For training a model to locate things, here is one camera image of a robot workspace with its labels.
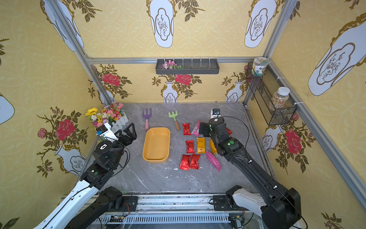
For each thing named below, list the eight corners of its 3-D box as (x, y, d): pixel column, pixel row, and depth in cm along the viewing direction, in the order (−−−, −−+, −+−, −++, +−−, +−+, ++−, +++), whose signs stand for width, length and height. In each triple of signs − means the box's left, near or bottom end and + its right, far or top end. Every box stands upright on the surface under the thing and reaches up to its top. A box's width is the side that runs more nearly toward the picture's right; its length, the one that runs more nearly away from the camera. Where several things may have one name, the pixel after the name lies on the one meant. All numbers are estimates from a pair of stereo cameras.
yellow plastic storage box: (142, 164, 90) (140, 159, 85) (148, 132, 105) (146, 127, 100) (169, 164, 90) (168, 159, 85) (171, 132, 105) (171, 127, 100)
